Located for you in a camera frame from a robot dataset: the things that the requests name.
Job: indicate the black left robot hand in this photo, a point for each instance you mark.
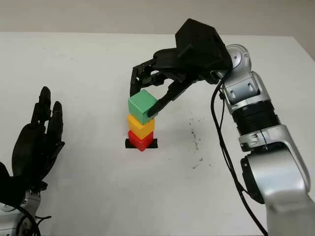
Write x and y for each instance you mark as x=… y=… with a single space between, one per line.
x=32 y=152

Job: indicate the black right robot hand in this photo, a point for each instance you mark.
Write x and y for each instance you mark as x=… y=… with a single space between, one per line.
x=167 y=64

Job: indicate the green wooden block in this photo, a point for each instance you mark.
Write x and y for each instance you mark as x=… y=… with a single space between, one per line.
x=140 y=103

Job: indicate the yellow wooden block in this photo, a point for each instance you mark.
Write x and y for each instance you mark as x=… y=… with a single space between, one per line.
x=140 y=129

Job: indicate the red wooden block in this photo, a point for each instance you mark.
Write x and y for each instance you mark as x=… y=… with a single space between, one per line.
x=140 y=143

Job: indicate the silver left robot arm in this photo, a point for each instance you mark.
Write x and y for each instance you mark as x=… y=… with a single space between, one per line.
x=9 y=221

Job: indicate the black tape strip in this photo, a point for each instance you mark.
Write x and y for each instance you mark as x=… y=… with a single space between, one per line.
x=154 y=144

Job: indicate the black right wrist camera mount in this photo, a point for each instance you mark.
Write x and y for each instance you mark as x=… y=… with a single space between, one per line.
x=201 y=46

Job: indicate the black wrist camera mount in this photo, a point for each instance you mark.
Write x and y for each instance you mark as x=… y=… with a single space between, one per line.
x=9 y=186
x=201 y=46

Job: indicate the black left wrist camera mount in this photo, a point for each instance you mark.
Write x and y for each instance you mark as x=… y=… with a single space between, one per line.
x=9 y=186

